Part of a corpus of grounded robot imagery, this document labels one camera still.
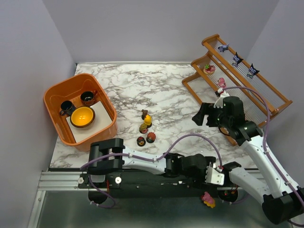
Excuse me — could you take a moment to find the pink bear yellow flower figurine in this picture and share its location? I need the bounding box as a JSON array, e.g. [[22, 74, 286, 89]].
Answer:
[[201, 192, 216, 208]]

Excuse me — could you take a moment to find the pink strawberry tart figurine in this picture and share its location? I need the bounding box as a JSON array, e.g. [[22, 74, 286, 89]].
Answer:
[[203, 64, 216, 75]]

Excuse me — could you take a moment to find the black purple bow figurine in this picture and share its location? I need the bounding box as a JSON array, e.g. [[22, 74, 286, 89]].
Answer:
[[232, 52, 243, 67]]

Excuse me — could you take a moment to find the black bat-eared figurine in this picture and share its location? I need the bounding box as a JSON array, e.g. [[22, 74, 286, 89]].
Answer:
[[247, 64, 260, 79]]

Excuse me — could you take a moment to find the purple small figurine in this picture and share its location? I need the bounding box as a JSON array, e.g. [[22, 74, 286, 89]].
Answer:
[[218, 44, 229, 53]]

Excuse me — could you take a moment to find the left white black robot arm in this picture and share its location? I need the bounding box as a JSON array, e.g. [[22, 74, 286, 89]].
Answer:
[[80, 134, 217, 182]]

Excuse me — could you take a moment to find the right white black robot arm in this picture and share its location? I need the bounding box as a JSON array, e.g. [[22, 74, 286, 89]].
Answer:
[[192, 95, 304, 225]]

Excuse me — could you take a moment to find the wooden tiered shelf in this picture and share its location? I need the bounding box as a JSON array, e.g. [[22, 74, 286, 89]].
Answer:
[[181, 34, 293, 146]]

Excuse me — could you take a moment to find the yellow helmet figurine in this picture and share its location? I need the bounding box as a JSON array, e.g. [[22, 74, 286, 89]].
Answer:
[[144, 114, 152, 128]]

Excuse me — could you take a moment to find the red hair figurine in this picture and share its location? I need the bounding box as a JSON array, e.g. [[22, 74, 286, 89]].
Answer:
[[146, 132, 156, 143]]

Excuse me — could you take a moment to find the brown hair bun figurine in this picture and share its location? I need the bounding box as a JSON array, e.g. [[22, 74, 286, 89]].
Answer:
[[142, 109, 148, 120]]

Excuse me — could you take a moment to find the black round base figurine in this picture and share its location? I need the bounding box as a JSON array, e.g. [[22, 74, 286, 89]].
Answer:
[[136, 136, 146, 147]]

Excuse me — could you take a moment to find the olive hat figurine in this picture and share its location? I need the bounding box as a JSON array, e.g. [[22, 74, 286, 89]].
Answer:
[[139, 124, 148, 134]]

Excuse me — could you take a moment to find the white paper sheet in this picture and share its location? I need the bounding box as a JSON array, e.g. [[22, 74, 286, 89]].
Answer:
[[66, 101, 112, 143]]

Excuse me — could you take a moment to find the brown mug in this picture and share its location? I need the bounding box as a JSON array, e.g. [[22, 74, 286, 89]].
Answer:
[[80, 90, 97, 106]]

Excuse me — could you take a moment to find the yellow bowl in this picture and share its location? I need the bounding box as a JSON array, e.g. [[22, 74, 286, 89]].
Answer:
[[70, 106, 95, 128]]

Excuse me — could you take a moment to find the orange plastic bin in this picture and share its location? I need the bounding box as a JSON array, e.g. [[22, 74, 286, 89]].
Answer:
[[43, 73, 118, 152]]

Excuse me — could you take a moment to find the black mug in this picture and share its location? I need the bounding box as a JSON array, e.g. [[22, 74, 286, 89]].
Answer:
[[59, 100, 76, 116]]

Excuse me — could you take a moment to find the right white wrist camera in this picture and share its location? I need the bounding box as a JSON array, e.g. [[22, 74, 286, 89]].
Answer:
[[213, 88, 230, 108]]

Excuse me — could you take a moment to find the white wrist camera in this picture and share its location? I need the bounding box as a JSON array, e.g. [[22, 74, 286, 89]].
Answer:
[[205, 164, 225, 186], [213, 88, 230, 108]]

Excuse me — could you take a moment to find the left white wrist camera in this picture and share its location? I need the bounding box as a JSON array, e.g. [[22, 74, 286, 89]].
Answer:
[[205, 164, 225, 186]]

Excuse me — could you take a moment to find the black metal base frame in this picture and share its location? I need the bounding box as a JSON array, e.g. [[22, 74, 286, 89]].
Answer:
[[91, 169, 245, 202]]

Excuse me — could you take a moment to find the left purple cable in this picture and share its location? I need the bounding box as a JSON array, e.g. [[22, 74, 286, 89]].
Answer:
[[79, 133, 224, 209]]

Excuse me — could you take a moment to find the purple cable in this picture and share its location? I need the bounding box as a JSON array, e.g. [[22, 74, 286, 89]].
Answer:
[[223, 86, 304, 228], [79, 133, 224, 209]]

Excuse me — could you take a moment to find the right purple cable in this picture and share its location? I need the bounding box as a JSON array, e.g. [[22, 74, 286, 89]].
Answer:
[[223, 86, 304, 228]]

